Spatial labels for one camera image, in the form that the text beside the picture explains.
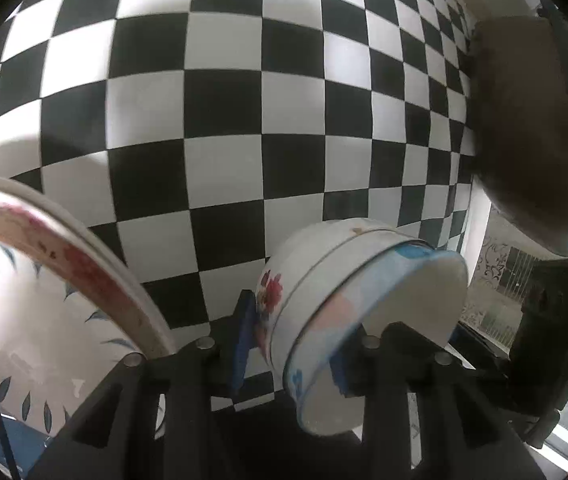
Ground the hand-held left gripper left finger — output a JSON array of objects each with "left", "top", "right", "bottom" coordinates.
[{"left": 28, "top": 291, "right": 258, "bottom": 480}]

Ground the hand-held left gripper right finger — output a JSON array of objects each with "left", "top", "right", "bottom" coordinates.
[{"left": 331, "top": 322, "right": 547, "bottom": 480}]

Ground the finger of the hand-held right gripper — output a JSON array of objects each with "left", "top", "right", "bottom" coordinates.
[{"left": 451, "top": 324, "right": 512, "bottom": 378}]

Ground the white bowl with red flower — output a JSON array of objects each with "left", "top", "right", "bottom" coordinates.
[{"left": 255, "top": 218, "right": 399, "bottom": 376}]

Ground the white bowl with blue pattern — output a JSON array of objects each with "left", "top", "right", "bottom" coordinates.
[{"left": 284, "top": 242, "right": 470, "bottom": 436}]

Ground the white rose-pattern plate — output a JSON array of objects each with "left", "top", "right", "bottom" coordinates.
[{"left": 0, "top": 175, "right": 177, "bottom": 356}]

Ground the white plate with blue leaves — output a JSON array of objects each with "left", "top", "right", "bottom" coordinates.
[{"left": 0, "top": 237, "right": 167, "bottom": 438}]

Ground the dark brown wok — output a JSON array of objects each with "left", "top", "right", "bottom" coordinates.
[{"left": 468, "top": 0, "right": 568, "bottom": 257}]

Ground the black white checkered tablecloth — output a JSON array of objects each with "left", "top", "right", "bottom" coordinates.
[{"left": 0, "top": 0, "right": 480, "bottom": 411}]

